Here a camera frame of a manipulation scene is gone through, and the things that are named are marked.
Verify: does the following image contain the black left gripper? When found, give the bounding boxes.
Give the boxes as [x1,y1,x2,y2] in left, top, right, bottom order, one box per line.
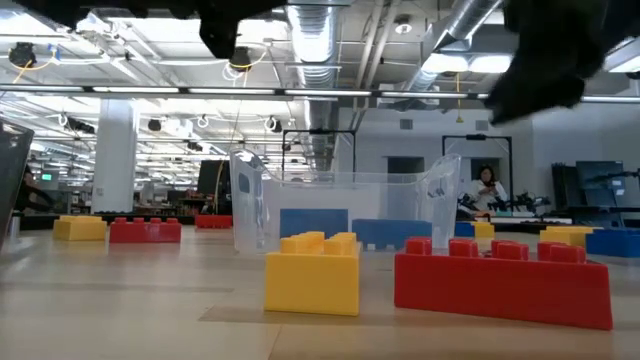
[198,0,287,60]

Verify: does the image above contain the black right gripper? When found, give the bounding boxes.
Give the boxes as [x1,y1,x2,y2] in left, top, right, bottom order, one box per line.
[483,0,640,126]

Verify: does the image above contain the long yellow toy block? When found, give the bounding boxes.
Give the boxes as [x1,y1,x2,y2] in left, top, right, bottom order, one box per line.
[538,225,595,249]

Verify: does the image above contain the long blue toy block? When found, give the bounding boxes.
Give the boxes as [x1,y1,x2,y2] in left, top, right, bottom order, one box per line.
[351,218,434,251]

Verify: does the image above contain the long red toy block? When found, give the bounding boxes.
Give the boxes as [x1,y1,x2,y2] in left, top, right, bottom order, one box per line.
[393,236,614,332]

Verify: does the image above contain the bright ceiling panel light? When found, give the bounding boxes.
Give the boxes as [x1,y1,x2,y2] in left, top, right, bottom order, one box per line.
[422,52,514,75]

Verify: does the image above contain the black background robot arms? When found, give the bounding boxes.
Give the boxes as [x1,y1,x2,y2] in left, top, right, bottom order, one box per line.
[457,191,551,215]

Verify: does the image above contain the person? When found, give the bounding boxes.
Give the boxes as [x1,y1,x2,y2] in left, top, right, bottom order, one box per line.
[14,167,56,214]
[468,165,509,214]

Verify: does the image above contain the long LED light bar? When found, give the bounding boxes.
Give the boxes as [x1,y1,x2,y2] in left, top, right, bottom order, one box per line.
[0,83,640,105]

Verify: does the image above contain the white plastic bin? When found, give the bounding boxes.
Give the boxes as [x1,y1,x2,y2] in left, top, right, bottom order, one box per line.
[260,184,384,224]

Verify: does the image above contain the white square column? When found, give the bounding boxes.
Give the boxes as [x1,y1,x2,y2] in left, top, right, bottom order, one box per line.
[91,98,140,215]

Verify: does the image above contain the clear plastic bin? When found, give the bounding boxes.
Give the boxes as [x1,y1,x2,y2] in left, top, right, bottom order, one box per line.
[229,147,463,256]

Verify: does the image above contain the yellow square toy block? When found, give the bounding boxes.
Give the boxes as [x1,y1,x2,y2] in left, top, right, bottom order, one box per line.
[263,230,361,317]

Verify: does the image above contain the black ceiling camera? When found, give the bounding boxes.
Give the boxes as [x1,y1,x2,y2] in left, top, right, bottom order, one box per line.
[8,42,37,69]
[228,45,253,73]

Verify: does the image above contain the black rectangular frame stand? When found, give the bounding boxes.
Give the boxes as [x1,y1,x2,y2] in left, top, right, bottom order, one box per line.
[441,133,515,211]

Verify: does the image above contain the round silver ceiling duct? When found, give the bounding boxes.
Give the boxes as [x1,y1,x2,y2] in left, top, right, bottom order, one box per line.
[285,0,342,174]

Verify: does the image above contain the dark wall monitor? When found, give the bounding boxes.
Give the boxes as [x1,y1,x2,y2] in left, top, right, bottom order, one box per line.
[574,159,626,207]

